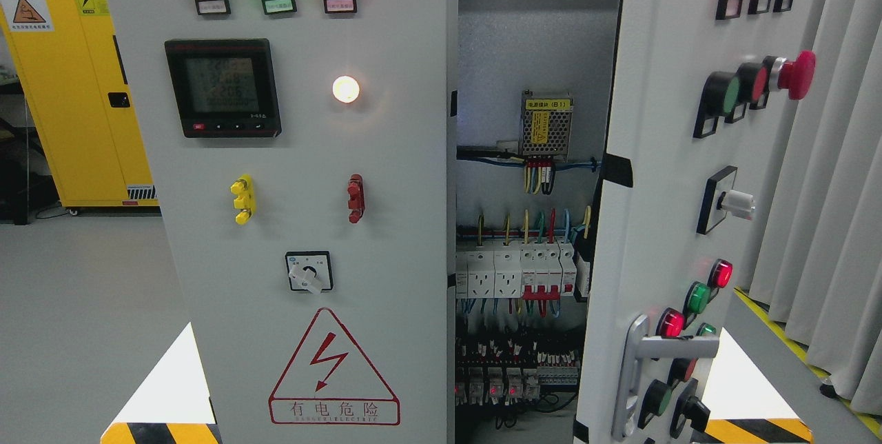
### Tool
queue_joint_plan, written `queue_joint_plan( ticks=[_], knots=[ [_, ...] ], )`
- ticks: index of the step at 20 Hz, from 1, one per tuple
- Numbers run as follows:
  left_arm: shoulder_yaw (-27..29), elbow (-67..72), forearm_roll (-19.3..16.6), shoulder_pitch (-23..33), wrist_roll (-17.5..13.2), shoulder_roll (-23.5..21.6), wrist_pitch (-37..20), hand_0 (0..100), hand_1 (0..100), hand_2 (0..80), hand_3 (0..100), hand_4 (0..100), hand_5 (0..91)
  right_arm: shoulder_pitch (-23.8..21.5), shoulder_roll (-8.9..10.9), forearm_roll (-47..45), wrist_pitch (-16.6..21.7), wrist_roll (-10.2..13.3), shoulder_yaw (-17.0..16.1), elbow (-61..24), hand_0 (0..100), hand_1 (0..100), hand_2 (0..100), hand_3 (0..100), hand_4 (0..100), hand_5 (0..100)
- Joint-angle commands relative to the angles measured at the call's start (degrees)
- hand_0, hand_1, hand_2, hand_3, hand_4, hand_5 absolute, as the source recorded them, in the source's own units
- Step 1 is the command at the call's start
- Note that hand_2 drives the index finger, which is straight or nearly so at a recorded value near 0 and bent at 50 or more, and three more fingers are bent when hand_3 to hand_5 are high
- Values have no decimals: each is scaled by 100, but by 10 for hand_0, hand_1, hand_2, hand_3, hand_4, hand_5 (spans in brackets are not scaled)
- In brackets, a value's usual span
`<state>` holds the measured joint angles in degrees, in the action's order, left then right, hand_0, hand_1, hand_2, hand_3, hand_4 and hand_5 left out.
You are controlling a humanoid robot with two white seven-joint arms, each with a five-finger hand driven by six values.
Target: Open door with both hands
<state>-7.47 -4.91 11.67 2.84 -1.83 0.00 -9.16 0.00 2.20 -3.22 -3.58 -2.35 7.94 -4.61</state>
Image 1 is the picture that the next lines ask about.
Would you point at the grey cabinet door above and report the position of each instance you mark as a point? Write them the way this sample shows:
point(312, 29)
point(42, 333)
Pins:
point(688, 98)
point(390, 269)

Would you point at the red terminal block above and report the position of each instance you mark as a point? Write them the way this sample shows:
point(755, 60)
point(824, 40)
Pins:
point(356, 191)

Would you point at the metal mesh power supply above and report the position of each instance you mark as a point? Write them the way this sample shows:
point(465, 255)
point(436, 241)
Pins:
point(545, 124)

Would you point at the white breaker and socket row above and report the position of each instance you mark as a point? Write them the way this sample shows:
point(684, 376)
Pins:
point(532, 271)

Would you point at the white indicator light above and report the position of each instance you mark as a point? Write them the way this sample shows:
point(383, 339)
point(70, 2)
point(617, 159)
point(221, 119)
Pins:
point(346, 89)

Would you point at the lower relay terminal row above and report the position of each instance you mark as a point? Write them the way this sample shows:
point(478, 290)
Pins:
point(515, 368)

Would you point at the yellow terminal block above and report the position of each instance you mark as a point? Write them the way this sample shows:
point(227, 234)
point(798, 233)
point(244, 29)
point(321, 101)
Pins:
point(244, 198)

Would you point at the red electric hazard sticker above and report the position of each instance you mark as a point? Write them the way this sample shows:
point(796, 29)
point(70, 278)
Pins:
point(329, 380)

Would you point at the black digital power meter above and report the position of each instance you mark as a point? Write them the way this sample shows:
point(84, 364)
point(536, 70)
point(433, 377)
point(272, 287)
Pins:
point(224, 87)

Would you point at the red emergency stop button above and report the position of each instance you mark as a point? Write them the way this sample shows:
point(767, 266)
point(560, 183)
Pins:
point(792, 75)

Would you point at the grey curtain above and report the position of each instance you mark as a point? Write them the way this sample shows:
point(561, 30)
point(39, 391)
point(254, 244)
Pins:
point(818, 263)

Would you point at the yellow safety cabinet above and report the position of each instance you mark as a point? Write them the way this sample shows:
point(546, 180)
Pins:
point(70, 67)

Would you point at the rotary selector switch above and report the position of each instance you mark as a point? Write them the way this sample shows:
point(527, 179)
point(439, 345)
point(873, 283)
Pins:
point(309, 271)

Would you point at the silver door handle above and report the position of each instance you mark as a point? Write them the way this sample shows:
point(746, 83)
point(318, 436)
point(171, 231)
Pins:
point(639, 346)

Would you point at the white knob selector switch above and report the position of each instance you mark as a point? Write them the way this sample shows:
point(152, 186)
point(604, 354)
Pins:
point(720, 200)

